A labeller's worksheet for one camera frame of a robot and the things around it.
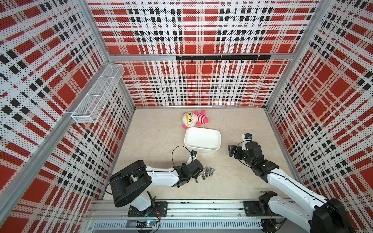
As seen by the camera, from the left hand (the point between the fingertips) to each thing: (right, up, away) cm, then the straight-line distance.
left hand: (195, 165), depth 90 cm
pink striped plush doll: (-3, +29, +15) cm, 33 cm away
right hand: (+25, +13, -5) cm, 28 cm away
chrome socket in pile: (+7, -3, -3) cm, 8 cm away
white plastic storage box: (+6, +14, +10) cm, 18 cm away
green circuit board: (-24, -22, -20) cm, 38 cm away
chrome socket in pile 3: (+5, -5, -5) cm, 9 cm away
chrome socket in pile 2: (+10, -2, -3) cm, 11 cm away
